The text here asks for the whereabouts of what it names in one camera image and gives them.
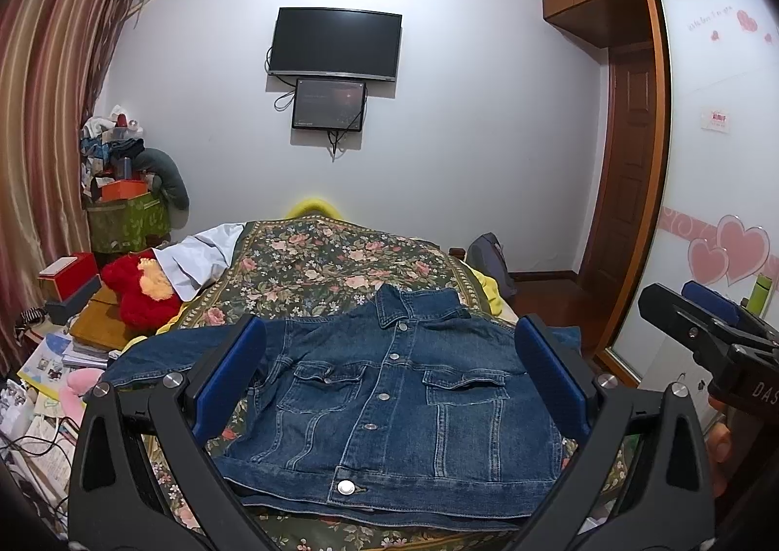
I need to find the blue denim jacket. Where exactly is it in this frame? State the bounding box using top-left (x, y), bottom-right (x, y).
top-left (101, 283), bottom-right (582, 533)

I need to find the person right hand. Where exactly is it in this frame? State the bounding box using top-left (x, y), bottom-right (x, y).
top-left (706, 420), bottom-right (733, 497)

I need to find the wooden wardrobe with sliding door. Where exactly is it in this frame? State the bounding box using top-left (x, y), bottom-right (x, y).
top-left (543, 0), bottom-right (778, 383)

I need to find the pink plush toy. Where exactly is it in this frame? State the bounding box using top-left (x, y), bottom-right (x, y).
top-left (59, 368), bottom-right (104, 427)

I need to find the wooden brown door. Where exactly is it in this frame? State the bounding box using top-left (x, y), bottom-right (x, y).
top-left (578, 43), bottom-right (656, 305)

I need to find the stack of books and papers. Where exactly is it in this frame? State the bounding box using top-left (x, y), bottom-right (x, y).
top-left (17, 332), bottom-right (111, 400)

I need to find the red plush toy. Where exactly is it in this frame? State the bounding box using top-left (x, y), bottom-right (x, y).
top-left (102, 250), bottom-right (182, 335)

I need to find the red rectangular box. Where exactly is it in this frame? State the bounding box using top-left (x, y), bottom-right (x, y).
top-left (38, 251), bottom-right (98, 302)

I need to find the grey bag at bed end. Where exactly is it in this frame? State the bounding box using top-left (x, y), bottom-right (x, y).
top-left (466, 233), bottom-right (518, 300)

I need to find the white folded cloth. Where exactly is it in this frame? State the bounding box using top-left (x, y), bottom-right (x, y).
top-left (153, 223), bottom-right (245, 302)

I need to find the floral green bedspread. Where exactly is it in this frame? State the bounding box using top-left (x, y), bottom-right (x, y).
top-left (142, 213), bottom-right (641, 551)

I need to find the orange box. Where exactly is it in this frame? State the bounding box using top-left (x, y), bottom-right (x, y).
top-left (100, 179), bottom-right (149, 201)

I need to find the grey green pillow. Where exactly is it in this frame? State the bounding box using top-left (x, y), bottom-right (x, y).
top-left (132, 147), bottom-right (190, 210)

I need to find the yellow blanket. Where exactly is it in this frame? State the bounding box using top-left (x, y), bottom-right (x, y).
top-left (286, 197), bottom-right (342, 220)

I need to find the striped red curtain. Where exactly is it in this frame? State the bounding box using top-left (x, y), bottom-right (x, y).
top-left (1, 0), bottom-right (133, 374)

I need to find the small black wall monitor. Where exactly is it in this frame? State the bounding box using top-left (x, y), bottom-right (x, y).
top-left (292, 77), bottom-right (367, 132)

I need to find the black wall television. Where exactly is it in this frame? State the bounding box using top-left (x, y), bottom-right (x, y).
top-left (268, 7), bottom-right (403, 81)

